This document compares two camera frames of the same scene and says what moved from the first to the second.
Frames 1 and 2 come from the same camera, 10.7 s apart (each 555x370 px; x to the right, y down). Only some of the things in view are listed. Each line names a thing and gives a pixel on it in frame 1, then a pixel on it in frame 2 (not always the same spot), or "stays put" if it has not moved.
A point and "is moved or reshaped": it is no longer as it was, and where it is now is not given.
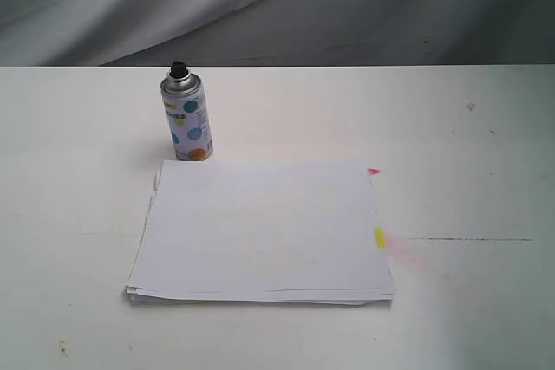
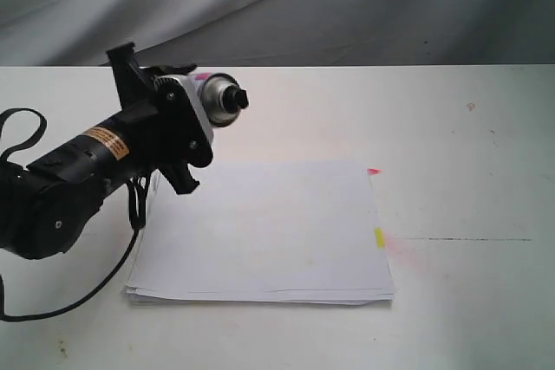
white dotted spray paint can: [186, 113] is moved or reshaped
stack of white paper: [262, 231] stays put
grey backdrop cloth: [77, 10] stays put
